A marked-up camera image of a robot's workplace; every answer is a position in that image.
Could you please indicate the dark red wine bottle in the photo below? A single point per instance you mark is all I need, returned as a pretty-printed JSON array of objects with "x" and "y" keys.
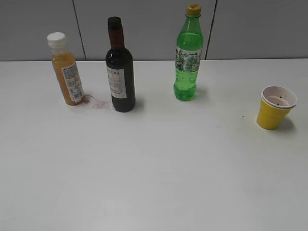
[{"x": 119, "y": 63}]

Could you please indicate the yellow paper cup white inside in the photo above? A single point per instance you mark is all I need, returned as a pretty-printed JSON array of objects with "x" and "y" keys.
[{"x": 276, "y": 103}]

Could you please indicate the green soda bottle yellow cap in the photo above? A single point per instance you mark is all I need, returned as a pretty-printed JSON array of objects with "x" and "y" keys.
[{"x": 189, "y": 48}]

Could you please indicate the orange juice bottle white cap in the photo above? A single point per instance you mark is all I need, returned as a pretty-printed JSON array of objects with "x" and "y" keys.
[{"x": 65, "y": 67}]

